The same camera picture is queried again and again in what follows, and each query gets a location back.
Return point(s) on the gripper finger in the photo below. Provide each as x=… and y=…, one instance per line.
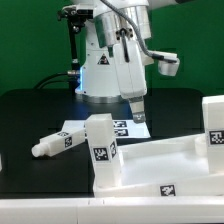
x=137, y=109

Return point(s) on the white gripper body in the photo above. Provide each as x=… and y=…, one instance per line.
x=131, y=74

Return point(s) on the white desk tabletop tray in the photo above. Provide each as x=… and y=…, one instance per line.
x=169, y=167

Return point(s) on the white marker sheet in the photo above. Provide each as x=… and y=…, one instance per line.
x=123, y=128

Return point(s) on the white L-shaped fence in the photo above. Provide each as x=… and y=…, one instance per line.
x=114, y=210

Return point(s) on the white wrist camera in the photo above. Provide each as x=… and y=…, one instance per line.
x=168, y=63

